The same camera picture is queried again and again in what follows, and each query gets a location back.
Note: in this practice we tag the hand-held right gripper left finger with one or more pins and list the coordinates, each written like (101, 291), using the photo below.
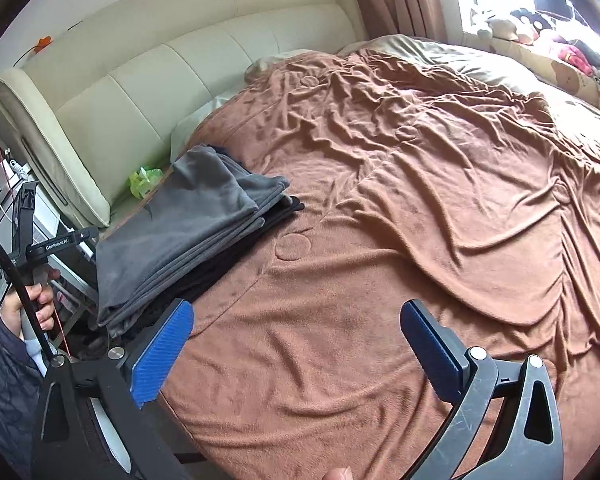
(162, 355)

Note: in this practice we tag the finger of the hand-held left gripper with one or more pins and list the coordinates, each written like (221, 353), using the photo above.
(26, 210)

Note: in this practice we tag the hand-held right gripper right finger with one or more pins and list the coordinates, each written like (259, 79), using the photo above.
(427, 350)

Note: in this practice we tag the grey t-shirt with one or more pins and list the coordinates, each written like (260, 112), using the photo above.
(180, 230)

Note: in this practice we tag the person's left forearm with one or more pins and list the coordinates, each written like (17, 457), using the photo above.
(5, 375)

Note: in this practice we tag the folded black clothes stack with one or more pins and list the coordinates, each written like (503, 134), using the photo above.
(200, 280)

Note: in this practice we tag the person's left hand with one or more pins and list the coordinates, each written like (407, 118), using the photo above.
(45, 315)

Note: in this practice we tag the person's right hand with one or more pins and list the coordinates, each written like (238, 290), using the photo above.
(340, 475)

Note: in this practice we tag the grey bedside shelf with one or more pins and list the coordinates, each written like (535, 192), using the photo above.
(50, 220)

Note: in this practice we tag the green plastic bag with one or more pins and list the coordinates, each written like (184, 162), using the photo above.
(145, 182)

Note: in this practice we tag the brown blanket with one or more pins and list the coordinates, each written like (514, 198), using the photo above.
(405, 235)

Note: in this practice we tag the orange paper ornament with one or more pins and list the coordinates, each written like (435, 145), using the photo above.
(44, 44)

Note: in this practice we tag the cream padded headboard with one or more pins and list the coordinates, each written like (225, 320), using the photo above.
(180, 60)

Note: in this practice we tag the bear print long cushion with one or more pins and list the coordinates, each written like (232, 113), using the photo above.
(555, 67)

